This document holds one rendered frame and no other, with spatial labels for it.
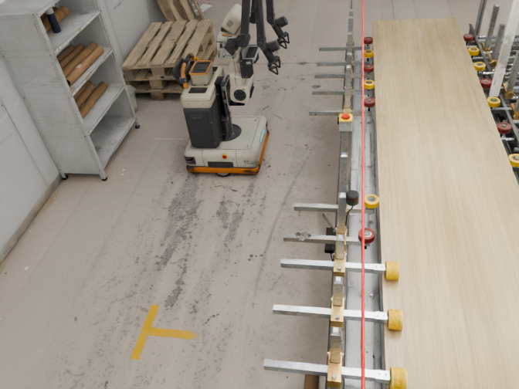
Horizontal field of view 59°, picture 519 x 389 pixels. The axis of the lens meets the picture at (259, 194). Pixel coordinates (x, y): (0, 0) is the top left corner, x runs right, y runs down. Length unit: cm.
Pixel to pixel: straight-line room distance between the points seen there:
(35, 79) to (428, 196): 306
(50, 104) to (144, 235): 133
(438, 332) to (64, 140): 341
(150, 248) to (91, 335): 78
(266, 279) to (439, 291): 147
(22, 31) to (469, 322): 344
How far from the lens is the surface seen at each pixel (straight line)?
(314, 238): 236
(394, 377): 183
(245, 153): 394
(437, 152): 288
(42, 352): 346
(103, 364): 322
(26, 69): 413
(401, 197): 255
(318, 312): 197
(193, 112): 385
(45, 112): 429
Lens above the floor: 260
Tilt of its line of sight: 42 degrees down
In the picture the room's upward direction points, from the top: 8 degrees counter-clockwise
